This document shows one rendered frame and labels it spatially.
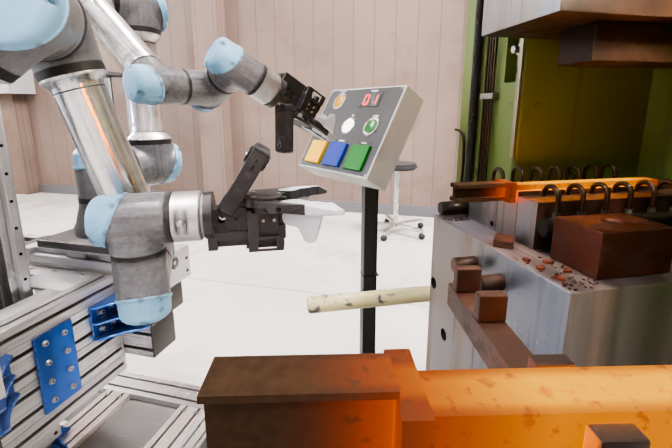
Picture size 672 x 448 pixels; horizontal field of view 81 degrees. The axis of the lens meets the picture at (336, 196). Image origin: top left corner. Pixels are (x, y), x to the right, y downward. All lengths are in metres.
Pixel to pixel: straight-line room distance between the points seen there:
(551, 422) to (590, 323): 0.41
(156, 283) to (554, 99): 0.87
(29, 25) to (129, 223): 0.25
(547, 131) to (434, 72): 3.32
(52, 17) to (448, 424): 0.55
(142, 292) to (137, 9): 0.79
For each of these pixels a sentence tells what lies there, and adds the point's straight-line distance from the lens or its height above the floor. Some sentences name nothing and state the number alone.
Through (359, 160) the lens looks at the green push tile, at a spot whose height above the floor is 1.00.
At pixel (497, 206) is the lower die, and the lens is 0.77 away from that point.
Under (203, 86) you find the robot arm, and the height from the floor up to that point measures 1.18.
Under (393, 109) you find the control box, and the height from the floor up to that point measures 1.14.
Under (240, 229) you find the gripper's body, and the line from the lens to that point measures 0.61.
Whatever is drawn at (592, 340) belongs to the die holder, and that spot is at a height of 0.85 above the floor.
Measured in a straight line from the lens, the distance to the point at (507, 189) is 0.72.
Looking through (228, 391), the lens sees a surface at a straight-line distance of 0.18.
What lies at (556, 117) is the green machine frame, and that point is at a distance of 1.03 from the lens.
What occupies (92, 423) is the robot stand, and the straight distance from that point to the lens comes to 1.52.
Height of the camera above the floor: 1.13
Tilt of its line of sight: 12 degrees down
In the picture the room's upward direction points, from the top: straight up
